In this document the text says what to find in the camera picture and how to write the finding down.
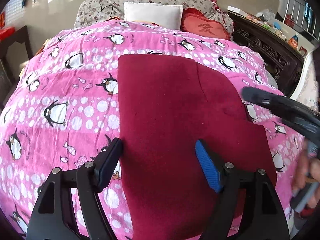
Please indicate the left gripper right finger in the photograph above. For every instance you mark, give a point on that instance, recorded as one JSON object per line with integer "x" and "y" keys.
{"x": 262, "y": 215}

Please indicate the pink penguin blanket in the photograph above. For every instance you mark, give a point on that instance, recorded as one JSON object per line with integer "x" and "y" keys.
{"x": 65, "y": 108}

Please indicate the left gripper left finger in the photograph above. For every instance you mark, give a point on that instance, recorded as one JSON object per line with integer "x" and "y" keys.
{"x": 53, "y": 216}

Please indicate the white square pillow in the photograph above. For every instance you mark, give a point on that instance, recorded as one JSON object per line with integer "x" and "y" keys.
{"x": 168, "y": 16}

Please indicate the dark wooden side table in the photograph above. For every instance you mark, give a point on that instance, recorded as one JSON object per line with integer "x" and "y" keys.
{"x": 10, "y": 69}

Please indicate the white patterned chair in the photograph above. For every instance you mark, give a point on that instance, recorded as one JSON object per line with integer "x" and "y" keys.
{"x": 306, "y": 91}

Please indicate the red heart cushion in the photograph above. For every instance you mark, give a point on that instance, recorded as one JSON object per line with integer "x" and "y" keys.
{"x": 194, "y": 21}

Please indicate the dark carved wooden headboard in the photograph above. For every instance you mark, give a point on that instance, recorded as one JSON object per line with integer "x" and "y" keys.
{"x": 282, "y": 61}

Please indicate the metal stair railing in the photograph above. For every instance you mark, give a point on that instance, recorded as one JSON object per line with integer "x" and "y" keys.
{"x": 300, "y": 16}

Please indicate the dark red sweater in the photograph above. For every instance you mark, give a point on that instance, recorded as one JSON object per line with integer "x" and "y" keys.
{"x": 166, "y": 104}

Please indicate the red round box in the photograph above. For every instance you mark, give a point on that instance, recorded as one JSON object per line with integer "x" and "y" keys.
{"x": 6, "y": 32}

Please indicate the floral quilt pile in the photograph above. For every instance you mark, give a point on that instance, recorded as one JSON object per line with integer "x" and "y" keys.
{"x": 93, "y": 11}

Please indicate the person's right hand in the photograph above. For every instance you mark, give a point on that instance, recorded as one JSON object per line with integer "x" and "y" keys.
{"x": 304, "y": 167}

